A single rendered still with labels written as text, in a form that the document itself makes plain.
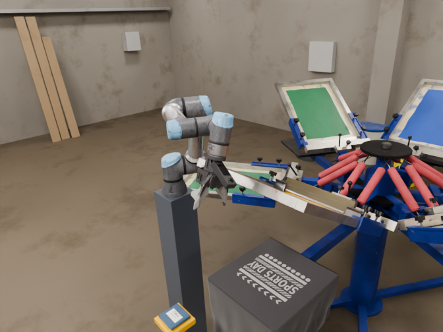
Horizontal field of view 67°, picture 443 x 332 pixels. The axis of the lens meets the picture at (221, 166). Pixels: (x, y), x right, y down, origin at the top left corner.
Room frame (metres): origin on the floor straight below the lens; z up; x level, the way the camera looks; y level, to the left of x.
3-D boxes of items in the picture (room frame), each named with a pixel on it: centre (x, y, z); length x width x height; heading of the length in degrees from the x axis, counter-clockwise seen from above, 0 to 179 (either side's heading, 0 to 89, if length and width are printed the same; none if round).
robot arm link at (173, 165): (1.80, 0.28, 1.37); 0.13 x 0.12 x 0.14; 104
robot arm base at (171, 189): (1.79, 0.29, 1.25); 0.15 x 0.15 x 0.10
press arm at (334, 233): (1.64, -0.60, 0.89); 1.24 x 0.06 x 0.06; 131
